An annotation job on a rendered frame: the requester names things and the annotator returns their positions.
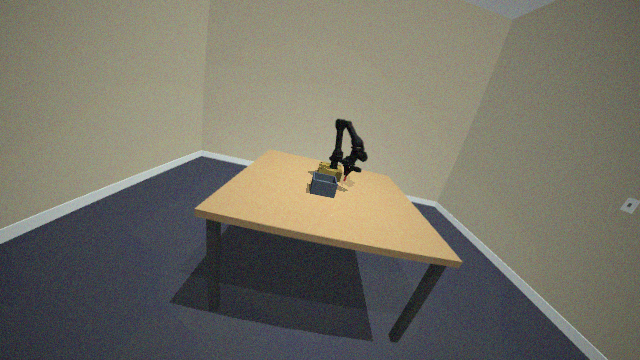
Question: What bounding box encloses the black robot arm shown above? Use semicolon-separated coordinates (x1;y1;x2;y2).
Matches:
329;119;368;169

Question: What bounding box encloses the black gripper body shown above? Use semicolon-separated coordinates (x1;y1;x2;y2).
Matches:
338;155;362;173

